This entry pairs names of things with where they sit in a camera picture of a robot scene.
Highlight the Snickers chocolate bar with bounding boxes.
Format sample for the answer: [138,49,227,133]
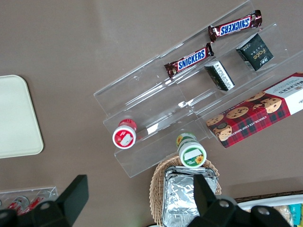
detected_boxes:
[164,43,215,78]
[207,9,263,43]

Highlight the small clear acrylic stand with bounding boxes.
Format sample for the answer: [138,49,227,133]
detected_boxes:
[0,186,59,215]

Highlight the light tan wicker basket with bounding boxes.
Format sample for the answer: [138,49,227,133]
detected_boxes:
[149,158,222,225]

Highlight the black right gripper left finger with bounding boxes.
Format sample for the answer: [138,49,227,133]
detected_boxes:
[18,175,89,227]

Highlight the red and white can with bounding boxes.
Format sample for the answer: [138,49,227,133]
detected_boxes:
[8,195,30,211]
[29,192,49,209]

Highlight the teal snack packet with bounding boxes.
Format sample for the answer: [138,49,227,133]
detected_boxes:
[287,203,303,225]

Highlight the green sunflower lidded cup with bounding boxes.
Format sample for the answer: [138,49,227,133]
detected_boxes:
[175,132,207,168]

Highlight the black Face box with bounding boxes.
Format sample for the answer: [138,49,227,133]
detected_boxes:
[236,33,275,71]

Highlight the Walkers red cookie box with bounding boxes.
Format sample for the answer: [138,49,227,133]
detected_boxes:
[205,72,303,149]

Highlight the clear acrylic stepped riser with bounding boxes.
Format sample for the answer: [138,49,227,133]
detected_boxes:
[93,55,211,178]
[160,0,303,140]

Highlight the red lidded cup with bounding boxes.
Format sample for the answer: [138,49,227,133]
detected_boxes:
[112,119,138,149]

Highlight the cream plastic tray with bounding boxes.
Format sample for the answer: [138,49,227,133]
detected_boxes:
[0,74,45,159]

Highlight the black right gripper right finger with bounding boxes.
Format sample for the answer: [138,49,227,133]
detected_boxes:
[189,174,247,227]

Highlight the black box white label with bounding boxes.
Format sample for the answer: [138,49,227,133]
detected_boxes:
[204,60,235,92]

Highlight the foil wrapped package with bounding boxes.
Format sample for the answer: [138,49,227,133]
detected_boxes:
[162,165,218,227]

